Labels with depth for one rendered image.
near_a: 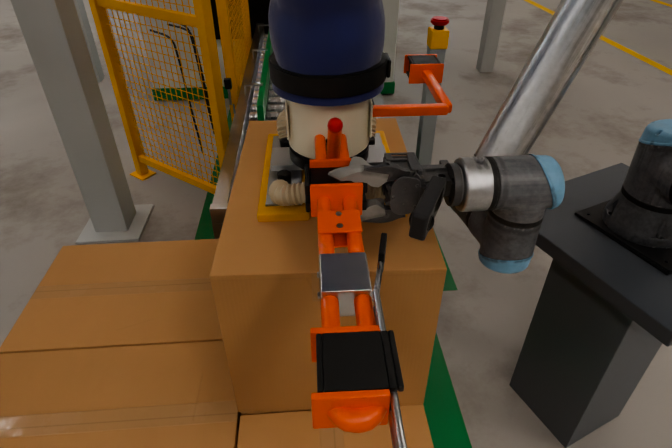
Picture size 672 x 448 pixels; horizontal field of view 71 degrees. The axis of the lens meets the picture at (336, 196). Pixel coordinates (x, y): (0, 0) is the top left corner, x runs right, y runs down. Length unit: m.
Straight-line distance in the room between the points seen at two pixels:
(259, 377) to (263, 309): 0.20
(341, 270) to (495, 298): 1.61
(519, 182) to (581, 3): 0.31
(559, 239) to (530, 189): 0.50
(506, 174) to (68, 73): 1.84
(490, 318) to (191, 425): 1.32
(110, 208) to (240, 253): 1.73
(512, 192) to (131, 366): 0.93
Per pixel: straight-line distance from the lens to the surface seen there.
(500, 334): 2.04
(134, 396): 1.21
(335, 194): 0.73
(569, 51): 0.91
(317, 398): 0.47
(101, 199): 2.52
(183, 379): 1.20
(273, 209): 0.91
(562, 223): 1.35
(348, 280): 0.58
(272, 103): 2.48
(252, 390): 1.06
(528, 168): 0.81
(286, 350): 0.95
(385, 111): 1.03
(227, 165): 1.81
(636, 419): 2.00
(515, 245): 0.86
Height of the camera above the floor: 1.50
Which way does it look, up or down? 34 degrees down
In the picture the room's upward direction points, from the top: straight up
